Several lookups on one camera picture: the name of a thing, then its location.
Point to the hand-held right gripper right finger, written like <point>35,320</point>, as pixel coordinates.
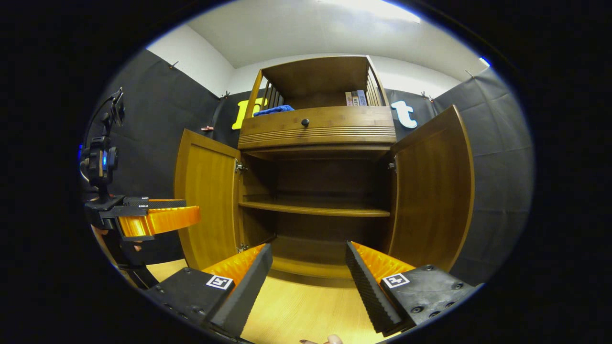
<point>373,296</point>

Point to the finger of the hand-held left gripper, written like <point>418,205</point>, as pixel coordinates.
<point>158,220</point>
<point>162,204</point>

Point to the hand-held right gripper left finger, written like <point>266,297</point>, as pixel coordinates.
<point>244,296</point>

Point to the wooden shoe cabinet door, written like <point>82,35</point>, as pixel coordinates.
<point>430,191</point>
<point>208,200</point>

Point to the wooden inner cabinet shelf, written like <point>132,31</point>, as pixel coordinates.
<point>315,209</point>

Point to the wooden cabinet drawer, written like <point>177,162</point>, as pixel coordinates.
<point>344,122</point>

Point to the blue folded cloth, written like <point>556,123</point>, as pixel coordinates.
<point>273,110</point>

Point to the blue spine book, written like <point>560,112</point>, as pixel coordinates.
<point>362,98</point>

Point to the brown spine small book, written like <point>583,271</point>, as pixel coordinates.
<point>355,98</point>

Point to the pink spine book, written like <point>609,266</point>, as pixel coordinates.
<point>348,99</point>

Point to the small ceiling light panel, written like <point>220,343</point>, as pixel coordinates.
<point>485,62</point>

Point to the large ceiling light panel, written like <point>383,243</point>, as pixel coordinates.
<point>373,9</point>

